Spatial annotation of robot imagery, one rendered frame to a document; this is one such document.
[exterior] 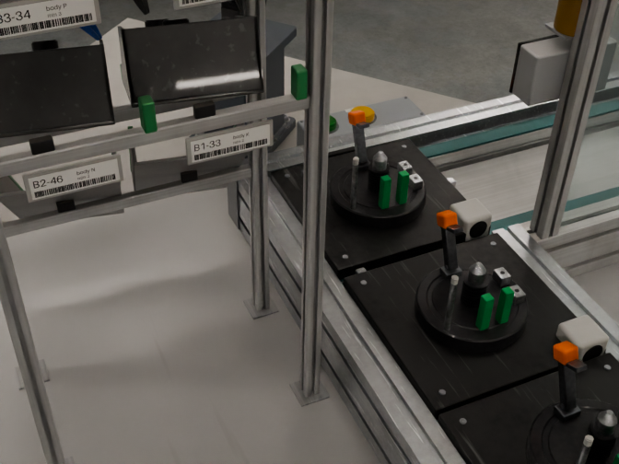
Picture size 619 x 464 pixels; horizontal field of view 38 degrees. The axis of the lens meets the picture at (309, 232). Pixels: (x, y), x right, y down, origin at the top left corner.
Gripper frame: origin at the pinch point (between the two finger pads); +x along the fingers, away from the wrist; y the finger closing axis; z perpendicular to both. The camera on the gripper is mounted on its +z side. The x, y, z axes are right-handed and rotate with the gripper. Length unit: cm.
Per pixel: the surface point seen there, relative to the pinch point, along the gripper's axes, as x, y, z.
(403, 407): 56, -12, 32
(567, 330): 60, 8, 41
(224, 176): 25.1, -7.6, 16.0
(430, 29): 60, 219, -159
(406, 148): 40.2, 28.5, 7.4
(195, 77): 11.8, -16.2, 35.5
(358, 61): 54, 177, -161
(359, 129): 32.1, 18.7, 11.3
